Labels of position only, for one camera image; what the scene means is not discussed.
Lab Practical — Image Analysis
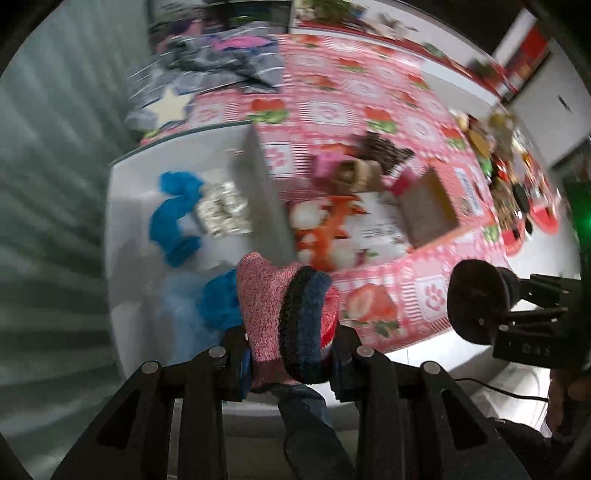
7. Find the small blue cloth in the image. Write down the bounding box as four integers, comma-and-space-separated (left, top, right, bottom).
198, 269, 246, 332

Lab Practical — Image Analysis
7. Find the grey checked blanket with star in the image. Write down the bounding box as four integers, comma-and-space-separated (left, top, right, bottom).
124, 33, 286, 132

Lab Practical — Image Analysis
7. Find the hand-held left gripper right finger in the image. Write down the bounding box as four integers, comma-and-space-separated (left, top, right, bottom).
329, 324, 533, 480

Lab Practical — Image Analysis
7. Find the clear jar of nuts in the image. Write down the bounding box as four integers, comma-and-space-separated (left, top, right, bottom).
495, 191, 522, 233

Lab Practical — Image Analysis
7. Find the silver foil packet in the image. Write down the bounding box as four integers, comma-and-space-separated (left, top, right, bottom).
193, 181, 254, 239

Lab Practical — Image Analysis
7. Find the black fuzzy sock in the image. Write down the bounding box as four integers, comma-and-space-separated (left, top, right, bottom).
446, 259, 512, 346

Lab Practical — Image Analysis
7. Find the black round lid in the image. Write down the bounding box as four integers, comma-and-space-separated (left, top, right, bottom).
512, 184, 533, 214

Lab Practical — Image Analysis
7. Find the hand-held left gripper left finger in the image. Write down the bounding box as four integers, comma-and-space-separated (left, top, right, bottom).
50, 324, 253, 480

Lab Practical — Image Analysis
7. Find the red round mat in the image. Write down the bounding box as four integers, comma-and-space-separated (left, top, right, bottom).
525, 200, 560, 237

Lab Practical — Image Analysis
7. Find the person's left leg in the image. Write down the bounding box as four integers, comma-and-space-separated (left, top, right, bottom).
272, 383, 370, 480

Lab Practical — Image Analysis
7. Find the dark striped sock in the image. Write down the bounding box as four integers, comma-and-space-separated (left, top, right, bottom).
356, 132, 415, 177

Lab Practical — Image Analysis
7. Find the white cardboard box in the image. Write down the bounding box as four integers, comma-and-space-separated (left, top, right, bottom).
104, 122, 299, 407

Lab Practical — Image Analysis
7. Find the person's right hand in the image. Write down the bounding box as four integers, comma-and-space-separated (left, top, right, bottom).
546, 368, 586, 441

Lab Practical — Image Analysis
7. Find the orange and white tissue pack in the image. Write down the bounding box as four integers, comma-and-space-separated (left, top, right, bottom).
287, 191, 413, 274

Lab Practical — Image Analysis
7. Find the pink patterned carton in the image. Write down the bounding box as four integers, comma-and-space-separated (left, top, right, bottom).
392, 165, 461, 249

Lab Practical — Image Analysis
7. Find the red wall decoration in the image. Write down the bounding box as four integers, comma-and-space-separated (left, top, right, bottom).
501, 25, 552, 95

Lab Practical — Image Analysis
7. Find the beige pouch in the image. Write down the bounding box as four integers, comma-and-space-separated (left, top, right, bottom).
336, 158, 385, 193

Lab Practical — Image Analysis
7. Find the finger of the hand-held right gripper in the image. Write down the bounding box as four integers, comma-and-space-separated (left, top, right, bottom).
501, 271, 581, 308
495, 306, 570, 341

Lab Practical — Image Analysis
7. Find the small pink cloth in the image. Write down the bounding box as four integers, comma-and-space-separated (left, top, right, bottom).
313, 154, 348, 180

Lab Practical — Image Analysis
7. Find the pile of snack packets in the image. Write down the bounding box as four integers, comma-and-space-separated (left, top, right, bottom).
455, 104, 546, 195

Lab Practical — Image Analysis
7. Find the pink sock with dark stripes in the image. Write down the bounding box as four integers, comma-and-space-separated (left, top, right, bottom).
236, 251, 341, 394

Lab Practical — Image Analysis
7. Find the black television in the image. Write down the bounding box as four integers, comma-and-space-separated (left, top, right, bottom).
365, 0, 541, 58

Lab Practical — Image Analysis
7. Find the large blue cloth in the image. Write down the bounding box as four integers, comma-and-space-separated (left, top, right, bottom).
148, 170, 205, 269

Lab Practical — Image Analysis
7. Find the pink strawberry tablecloth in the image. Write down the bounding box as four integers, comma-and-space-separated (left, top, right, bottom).
137, 31, 514, 354

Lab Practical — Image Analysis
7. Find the black cable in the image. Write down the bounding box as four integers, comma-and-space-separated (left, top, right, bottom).
454, 377, 551, 401

